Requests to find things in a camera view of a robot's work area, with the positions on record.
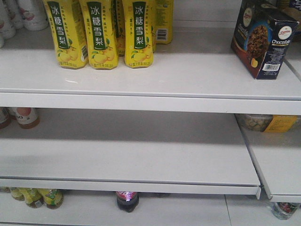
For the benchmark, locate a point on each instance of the glass jar bottom right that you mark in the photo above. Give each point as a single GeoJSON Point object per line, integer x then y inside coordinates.
{"type": "Point", "coordinates": [284, 210]}

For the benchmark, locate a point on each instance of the yellow pear drink bottle right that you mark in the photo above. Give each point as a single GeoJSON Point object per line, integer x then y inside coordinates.
{"type": "Point", "coordinates": [138, 33]}

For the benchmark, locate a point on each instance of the chocolate cookie box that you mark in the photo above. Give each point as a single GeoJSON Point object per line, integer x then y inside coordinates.
{"type": "Point", "coordinates": [261, 38]}

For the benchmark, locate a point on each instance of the yellow drink bottle rear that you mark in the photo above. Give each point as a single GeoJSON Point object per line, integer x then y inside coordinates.
{"type": "Point", "coordinates": [164, 21]}

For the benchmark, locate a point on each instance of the peach label bottle lower shelf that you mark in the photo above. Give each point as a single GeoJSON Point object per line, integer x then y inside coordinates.
{"type": "Point", "coordinates": [26, 117]}

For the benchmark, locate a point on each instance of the yellow pear drink bottle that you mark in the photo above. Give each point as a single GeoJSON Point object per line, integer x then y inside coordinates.
{"type": "Point", "coordinates": [68, 32]}
{"type": "Point", "coordinates": [100, 33]}
{"type": "Point", "coordinates": [138, 33]}

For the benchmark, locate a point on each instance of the white upper shelf board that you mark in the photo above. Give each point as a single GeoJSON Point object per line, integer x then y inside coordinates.
{"type": "Point", "coordinates": [197, 72]}

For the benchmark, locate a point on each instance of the white peach drink bottle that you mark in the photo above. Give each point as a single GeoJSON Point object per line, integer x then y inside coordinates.
{"type": "Point", "coordinates": [33, 14]}

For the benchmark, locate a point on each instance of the yellow pear drink bottle left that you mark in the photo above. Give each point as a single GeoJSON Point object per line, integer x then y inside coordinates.
{"type": "Point", "coordinates": [68, 32]}

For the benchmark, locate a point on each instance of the yellow pear drink bottle middle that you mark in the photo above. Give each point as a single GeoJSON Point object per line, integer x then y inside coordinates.
{"type": "Point", "coordinates": [100, 33]}

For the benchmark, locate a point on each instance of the dark cola bottle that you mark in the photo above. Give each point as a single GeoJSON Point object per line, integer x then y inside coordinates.
{"type": "Point", "coordinates": [127, 200]}

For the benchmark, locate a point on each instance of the jar bottom left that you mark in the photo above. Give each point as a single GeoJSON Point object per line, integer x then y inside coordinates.
{"type": "Point", "coordinates": [31, 196]}

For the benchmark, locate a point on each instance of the yellow-green tea bottle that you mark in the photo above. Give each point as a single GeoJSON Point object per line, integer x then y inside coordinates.
{"type": "Point", "coordinates": [53, 198]}

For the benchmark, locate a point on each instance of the yellow snack packet lower shelf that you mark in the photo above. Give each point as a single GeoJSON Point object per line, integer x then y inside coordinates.
{"type": "Point", "coordinates": [269, 123]}

